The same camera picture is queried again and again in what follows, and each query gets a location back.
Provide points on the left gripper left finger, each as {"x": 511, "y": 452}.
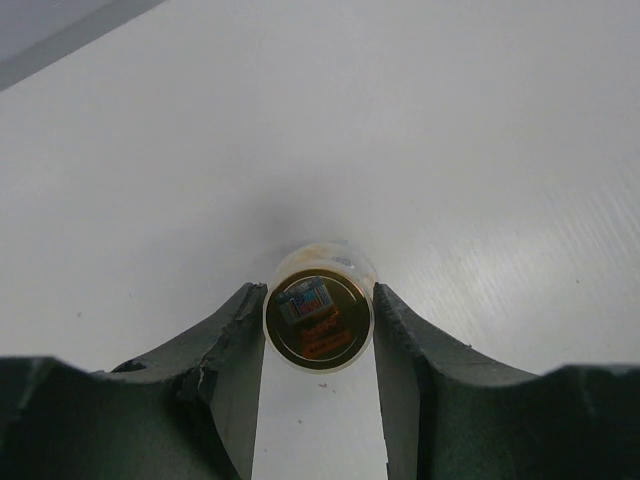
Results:
{"x": 185, "y": 410}

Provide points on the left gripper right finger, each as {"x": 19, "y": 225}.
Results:
{"x": 450, "y": 412}

